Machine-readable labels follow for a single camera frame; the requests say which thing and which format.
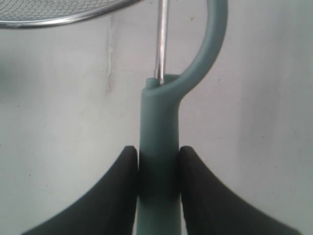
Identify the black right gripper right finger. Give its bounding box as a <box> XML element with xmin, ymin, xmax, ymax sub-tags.
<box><xmin>179</xmin><ymin>146</ymin><xmax>300</xmax><ymax>235</ymax></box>

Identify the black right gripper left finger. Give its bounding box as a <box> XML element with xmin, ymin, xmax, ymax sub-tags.
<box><xmin>25</xmin><ymin>146</ymin><xmax>138</xmax><ymax>235</ymax></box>

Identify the teal handled peeler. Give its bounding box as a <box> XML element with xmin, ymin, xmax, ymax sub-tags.
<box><xmin>136</xmin><ymin>0</ymin><xmax>228</xmax><ymax>235</ymax></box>

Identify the steel wire mesh basket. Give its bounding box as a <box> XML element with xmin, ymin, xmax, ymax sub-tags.
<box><xmin>0</xmin><ymin>0</ymin><xmax>140</xmax><ymax>29</ymax></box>

